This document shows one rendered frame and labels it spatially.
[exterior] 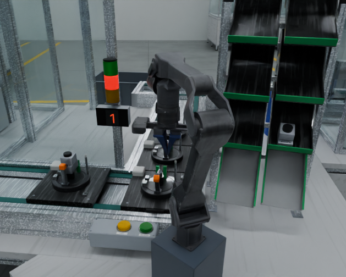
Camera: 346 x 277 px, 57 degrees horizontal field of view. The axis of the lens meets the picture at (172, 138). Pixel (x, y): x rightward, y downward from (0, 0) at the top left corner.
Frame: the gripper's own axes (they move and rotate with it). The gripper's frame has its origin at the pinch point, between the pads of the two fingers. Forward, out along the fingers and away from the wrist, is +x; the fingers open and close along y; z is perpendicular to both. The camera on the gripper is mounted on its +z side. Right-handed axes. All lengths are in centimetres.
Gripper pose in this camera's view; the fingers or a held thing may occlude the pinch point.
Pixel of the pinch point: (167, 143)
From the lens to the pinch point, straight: 87.4
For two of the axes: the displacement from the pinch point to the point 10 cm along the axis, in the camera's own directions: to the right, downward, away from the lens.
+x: -0.2, 9.0, 4.4
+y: -9.9, -0.6, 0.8
